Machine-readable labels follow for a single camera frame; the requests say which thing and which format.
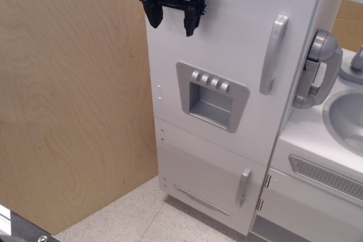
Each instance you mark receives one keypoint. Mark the grey toy faucet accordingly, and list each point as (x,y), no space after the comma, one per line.
(351,68)

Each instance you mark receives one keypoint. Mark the cardboard box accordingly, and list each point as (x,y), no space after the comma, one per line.
(348,25)

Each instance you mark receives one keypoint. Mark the grey oven vent panel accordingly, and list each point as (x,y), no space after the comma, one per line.
(326,177)

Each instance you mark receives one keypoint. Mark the white oven door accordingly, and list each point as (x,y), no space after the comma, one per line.
(293,210)

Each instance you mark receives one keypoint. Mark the grey toy telephone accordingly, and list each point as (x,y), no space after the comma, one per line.
(320,71)

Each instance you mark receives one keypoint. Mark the white fridge door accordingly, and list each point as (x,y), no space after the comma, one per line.
(231,42)

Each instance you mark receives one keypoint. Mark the grey toy sink basin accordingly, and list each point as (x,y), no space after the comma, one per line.
(342,117)

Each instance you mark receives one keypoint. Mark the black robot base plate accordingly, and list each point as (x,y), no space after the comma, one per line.
(16,228)

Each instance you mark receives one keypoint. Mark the grey ice dispenser box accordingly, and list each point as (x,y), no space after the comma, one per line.
(211,98)

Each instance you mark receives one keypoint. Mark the white lower freezer door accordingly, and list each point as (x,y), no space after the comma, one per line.
(206,176)

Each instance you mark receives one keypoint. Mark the grey freezer door handle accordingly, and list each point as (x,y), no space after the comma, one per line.
(240,196)

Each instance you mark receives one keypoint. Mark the grey fridge door handle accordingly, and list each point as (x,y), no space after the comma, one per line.
(274,44)

